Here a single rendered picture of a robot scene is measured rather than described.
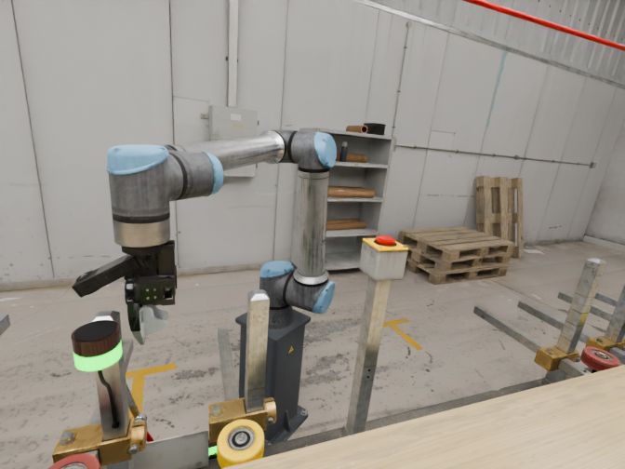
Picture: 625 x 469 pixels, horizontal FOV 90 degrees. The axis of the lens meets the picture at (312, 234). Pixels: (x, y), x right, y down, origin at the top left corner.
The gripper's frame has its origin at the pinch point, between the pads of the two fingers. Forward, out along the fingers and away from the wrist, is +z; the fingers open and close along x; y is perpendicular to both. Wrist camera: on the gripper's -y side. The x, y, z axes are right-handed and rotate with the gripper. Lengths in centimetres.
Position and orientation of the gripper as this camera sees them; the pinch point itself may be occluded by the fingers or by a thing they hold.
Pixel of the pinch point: (138, 338)
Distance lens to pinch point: 73.8
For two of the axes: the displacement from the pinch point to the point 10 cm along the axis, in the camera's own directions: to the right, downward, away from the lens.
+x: -3.3, -2.9, 9.0
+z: -0.9, 9.6, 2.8
